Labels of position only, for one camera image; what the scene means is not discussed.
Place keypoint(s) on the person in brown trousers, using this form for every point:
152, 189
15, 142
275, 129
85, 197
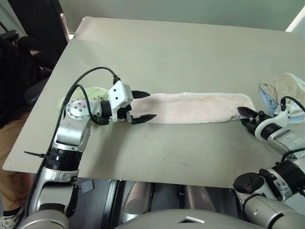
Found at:
12, 119

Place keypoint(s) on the cream terry towel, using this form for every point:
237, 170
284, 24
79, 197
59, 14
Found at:
283, 84

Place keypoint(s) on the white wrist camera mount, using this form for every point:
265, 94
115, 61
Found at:
283, 118
119, 91

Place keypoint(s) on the black table frame bar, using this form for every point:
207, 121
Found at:
111, 199

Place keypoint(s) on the pink towel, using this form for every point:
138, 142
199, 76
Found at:
190, 107

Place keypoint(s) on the green towel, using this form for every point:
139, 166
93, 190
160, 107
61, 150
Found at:
94, 93

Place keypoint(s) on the white board edge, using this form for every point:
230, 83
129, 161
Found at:
296, 22

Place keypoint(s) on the white sneaker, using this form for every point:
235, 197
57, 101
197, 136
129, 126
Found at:
9, 219

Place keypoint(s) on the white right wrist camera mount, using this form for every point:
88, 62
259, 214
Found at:
283, 118

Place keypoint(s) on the silver robot torso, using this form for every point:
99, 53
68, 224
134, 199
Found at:
178, 219

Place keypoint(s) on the black office chair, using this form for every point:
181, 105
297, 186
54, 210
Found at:
35, 52

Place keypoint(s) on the white blue printed cloth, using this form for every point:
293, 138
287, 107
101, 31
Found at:
268, 99

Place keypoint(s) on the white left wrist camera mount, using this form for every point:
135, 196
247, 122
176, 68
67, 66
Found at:
119, 91

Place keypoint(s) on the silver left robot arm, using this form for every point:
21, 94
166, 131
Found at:
71, 128

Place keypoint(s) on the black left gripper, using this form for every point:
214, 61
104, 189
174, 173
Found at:
124, 114

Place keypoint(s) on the black zip tie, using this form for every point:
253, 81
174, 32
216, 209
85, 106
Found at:
35, 154

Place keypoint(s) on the dark door panel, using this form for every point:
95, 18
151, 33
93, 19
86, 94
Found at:
51, 26

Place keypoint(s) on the grey rounded robot leg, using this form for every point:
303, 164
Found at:
199, 198
137, 200

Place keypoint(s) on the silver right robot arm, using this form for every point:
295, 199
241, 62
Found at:
281, 140

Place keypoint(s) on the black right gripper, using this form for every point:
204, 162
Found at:
255, 124

